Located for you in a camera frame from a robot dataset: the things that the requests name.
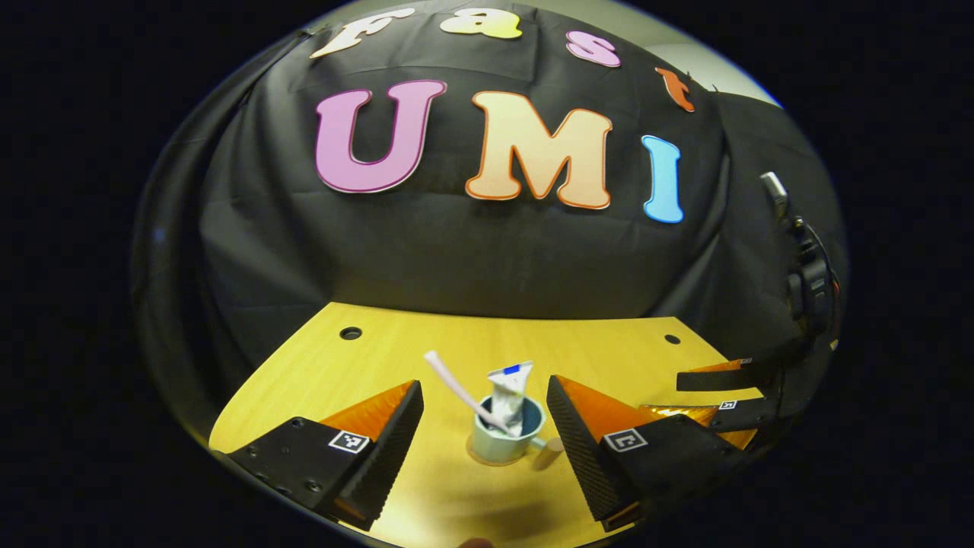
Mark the black backdrop cloth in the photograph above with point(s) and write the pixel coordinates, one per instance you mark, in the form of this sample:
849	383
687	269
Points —
472	251

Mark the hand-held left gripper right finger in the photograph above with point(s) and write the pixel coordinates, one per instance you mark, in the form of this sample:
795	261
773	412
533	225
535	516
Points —
582	457

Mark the white toothbrush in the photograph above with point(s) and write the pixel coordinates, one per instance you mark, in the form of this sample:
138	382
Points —
456	384

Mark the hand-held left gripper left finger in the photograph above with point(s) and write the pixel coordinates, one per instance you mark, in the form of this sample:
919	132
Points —
392	457

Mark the white toothpaste tube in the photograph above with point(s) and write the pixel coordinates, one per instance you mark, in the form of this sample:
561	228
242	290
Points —
508	388

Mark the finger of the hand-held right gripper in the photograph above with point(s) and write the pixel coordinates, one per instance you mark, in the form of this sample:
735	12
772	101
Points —
723	378
742	415

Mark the wooden desktop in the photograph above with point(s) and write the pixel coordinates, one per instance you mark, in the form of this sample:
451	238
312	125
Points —
441	335

